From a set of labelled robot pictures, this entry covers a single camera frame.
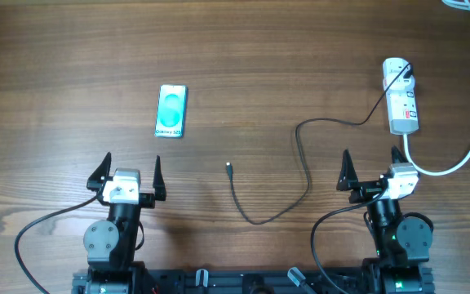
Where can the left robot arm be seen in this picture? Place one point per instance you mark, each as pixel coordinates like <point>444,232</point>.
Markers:
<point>111,243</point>

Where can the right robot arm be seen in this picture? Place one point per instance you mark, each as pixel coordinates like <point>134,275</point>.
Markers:
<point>402,240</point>

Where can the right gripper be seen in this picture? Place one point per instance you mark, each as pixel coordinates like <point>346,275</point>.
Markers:
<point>348,181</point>

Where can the teal screen Galaxy smartphone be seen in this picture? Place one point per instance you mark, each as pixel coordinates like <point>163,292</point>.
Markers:
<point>171,110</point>

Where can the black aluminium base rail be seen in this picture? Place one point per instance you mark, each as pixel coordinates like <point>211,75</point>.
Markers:
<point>350,280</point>

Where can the white power strip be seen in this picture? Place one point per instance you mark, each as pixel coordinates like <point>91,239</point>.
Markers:
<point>402,112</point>

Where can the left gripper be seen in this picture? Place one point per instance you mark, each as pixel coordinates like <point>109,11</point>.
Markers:
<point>146,199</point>

